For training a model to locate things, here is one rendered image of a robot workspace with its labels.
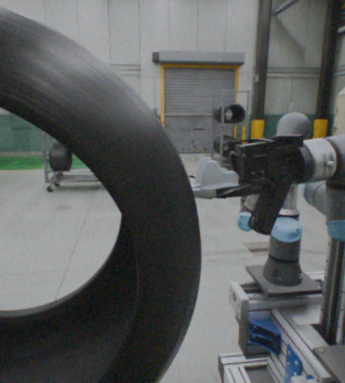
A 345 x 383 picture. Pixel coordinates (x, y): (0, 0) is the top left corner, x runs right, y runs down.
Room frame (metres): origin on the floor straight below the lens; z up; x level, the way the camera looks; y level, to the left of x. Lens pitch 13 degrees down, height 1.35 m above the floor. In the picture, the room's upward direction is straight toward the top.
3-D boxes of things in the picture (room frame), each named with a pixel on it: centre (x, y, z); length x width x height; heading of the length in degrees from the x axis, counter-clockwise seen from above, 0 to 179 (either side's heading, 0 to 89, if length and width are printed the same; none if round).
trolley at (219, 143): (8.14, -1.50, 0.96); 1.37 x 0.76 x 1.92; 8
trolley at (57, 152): (5.86, 1.62, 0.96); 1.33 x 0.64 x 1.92; 96
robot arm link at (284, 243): (1.17, -0.46, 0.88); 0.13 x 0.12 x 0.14; 163
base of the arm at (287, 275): (1.16, -0.45, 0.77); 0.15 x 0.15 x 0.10
